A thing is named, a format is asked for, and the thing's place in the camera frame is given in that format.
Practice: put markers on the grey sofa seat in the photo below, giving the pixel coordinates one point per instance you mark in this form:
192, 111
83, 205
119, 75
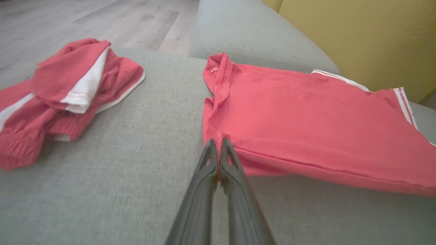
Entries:
129, 177

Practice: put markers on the red shorts white stripes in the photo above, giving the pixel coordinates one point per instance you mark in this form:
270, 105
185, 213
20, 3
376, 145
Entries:
64, 88

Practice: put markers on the red basketball jersey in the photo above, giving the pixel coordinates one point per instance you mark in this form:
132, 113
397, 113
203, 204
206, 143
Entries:
306, 119

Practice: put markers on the yellow sofa cushion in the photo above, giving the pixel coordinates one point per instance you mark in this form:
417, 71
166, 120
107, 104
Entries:
361, 37

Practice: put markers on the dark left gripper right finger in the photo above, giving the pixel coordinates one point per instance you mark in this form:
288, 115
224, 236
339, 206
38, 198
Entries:
242, 207

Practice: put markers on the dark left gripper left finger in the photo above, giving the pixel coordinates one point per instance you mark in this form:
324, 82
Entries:
197, 204

